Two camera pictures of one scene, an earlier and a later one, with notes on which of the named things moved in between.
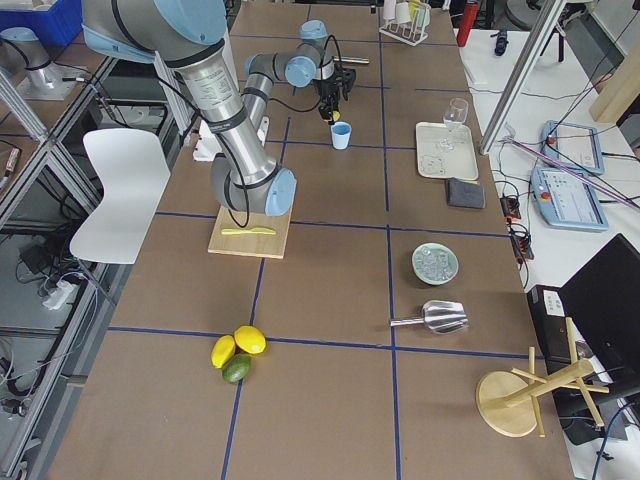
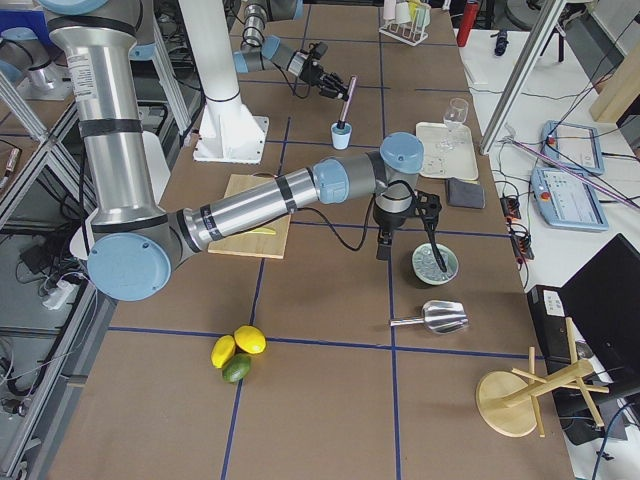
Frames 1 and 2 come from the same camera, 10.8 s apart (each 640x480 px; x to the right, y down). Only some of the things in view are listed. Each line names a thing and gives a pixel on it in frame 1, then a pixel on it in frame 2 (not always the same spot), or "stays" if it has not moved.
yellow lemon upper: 250,339 stays
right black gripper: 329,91 to 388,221
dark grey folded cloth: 464,194 stays
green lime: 237,368 stays
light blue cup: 340,131 stays
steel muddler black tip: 352,60 to 341,121
